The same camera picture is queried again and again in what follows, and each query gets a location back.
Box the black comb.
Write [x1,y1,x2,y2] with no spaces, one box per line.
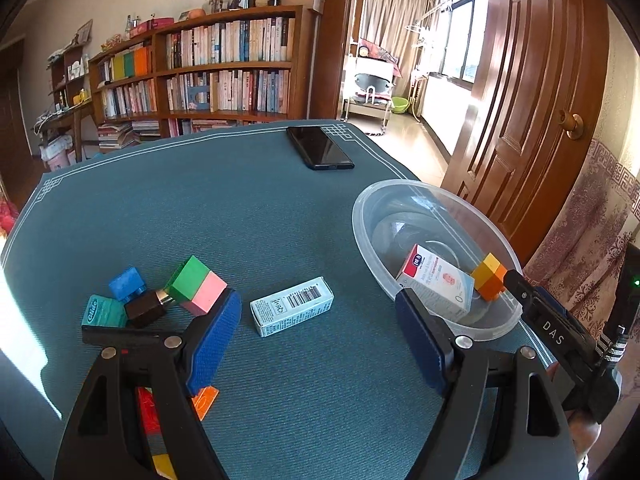
[81,325,186,349]

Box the yellow orange toy block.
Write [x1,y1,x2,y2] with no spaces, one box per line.
[471,252,506,301]

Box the teal oval case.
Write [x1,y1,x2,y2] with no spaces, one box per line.
[81,295,127,328]

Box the dark perfume bottle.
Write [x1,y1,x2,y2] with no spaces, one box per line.
[124,289,172,328]

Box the blue toy block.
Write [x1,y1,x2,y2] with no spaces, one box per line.
[108,266,148,304]

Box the green pink toy block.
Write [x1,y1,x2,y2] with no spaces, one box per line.
[164,256,227,316]

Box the white red medicine box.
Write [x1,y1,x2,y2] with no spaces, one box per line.
[396,244,474,322]

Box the teal white medicine box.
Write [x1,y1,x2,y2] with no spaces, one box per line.
[250,276,334,338]

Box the red long toy block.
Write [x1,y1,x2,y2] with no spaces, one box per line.
[137,387,160,436]

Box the yellow medicine box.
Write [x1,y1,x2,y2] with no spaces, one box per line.
[152,454,177,480]

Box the green orange toy block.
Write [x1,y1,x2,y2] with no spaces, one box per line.
[192,386,219,422]

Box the person's right hand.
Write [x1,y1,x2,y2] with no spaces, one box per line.
[547,362,601,470]

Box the patterned pink curtain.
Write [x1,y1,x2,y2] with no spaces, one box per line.
[524,140,639,337]

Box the teal table mat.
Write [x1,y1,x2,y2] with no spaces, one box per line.
[1,125,440,479]

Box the clear plastic bowl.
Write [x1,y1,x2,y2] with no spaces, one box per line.
[352,180,522,341]

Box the brown wooden door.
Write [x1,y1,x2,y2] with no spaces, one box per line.
[442,0,610,264]

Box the green plastic basin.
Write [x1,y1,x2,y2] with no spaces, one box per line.
[392,96,410,115]

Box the black smartphone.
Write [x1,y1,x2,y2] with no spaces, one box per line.
[286,127,355,170]

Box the small wooden shelf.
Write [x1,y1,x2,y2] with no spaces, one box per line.
[47,44,91,114]

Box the white rolling cart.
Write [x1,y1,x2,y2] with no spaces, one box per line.
[342,40,396,136]

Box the large wooden bookshelf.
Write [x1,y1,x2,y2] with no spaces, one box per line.
[89,6,317,138]

